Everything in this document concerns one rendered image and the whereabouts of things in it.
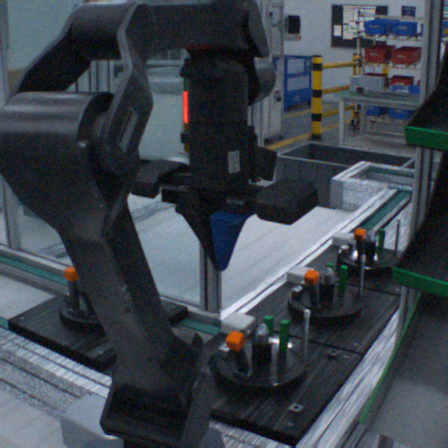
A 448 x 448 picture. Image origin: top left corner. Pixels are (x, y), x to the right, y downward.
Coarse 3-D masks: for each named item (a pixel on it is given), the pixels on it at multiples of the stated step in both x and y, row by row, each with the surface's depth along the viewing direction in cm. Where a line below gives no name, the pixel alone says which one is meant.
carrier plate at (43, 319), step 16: (48, 304) 108; (176, 304) 109; (16, 320) 101; (32, 320) 102; (48, 320) 102; (176, 320) 106; (32, 336) 98; (48, 336) 96; (64, 336) 97; (80, 336) 97; (96, 336) 97; (64, 352) 94; (80, 352) 92; (96, 352) 92; (112, 352) 92; (96, 368) 91
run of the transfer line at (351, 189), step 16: (336, 176) 204; (352, 176) 206; (368, 176) 220; (384, 176) 216; (400, 176) 213; (432, 176) 209; (336, 192) 201; (352, 192) 198; (368, 192) 195; (384, 192) 185; (400, 192) 193; (352, 208) 199; (400, 208) 184
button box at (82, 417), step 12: (84, 396) 82; (96, 396) 82; (72, 408) 79; (84, 408) 79; (96, 408) 79; (60, 420) 78; (72, 420) 77; (84, 420) 76; (96, 420) 77; (72, 432) 77; (84, 432) 76; (96, 432) 74; (72, 444) 78
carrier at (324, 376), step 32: (224, 320) 99; (224, 352) 87; (256, 352) 85; (288, 352) 89; (320, 352) 92; (224, 384) 83; (256, 384) 81; (288, 384) 82; (320, 384) 84; (256, 416) 77; (288, 416) 76
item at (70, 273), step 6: (66, 270) 97; (72, 270) 97; (66, 276) 97; (72, 276) 97; (72, 282) 98; (72, 288) 98; (72, 294) 98; (78, 294) 99; (72, 300) 99; (78, 300) 99; (72, 306) 99; (78, 306) 100
